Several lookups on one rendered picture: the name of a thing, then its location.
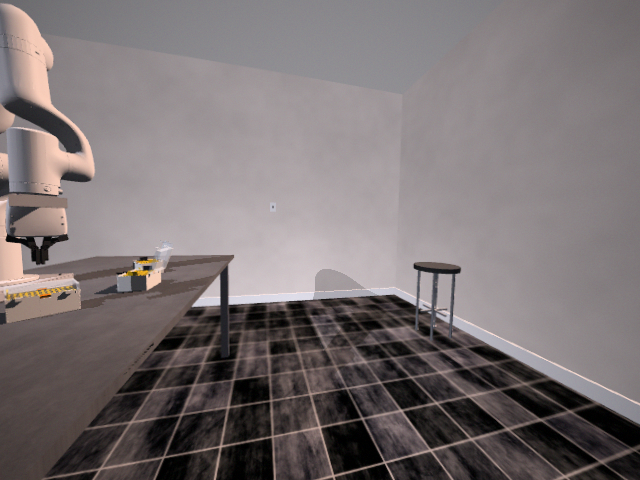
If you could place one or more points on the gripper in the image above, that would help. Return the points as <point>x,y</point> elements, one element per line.
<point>33,222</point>

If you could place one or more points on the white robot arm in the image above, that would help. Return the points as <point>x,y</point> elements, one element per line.
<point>34,161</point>

